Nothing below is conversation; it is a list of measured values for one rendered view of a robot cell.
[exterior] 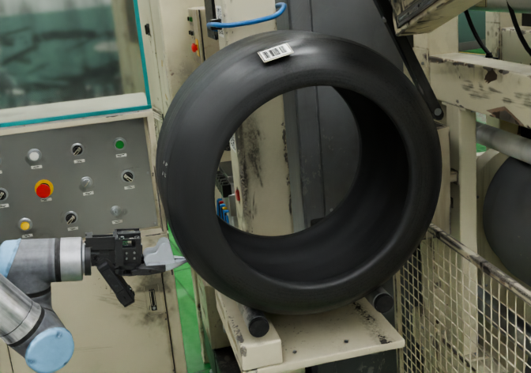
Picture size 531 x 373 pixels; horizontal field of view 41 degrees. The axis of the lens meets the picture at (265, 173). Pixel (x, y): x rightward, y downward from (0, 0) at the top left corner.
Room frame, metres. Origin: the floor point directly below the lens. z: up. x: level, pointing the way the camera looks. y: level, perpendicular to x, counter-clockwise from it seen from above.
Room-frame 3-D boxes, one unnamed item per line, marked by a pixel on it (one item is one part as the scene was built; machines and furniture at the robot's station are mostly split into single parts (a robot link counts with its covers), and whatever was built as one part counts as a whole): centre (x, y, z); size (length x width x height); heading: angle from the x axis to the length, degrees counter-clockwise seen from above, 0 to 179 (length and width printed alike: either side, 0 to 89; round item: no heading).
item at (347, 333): (1.54, -0.06, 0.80); 0.37 x 0.36 x 0.02; 102
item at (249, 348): (1.51, 0.08, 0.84); 0.36 x 0.09 x 0.06; 12
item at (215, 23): (1.79, 0.01, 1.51); 0.19 x 0.19 x 0.06; 12
